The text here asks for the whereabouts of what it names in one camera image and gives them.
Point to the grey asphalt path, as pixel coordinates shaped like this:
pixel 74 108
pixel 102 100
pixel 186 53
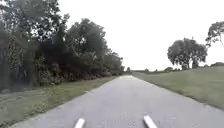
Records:
pixel 126 100

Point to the dense wood of trees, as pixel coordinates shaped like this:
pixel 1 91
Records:
pixel 50 50

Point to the robot's own part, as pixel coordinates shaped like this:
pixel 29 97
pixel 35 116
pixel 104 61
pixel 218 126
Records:
pixel 79 123
pixel 149 122

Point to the broad round tree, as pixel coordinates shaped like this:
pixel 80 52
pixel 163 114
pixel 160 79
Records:
pixel 186 52

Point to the grass verge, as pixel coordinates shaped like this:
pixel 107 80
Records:
pixel 40 100

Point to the grass slope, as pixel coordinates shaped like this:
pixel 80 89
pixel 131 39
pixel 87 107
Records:
pixel 193 83

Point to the tall thin tree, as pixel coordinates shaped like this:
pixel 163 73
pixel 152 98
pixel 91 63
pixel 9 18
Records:
pixel 216 32

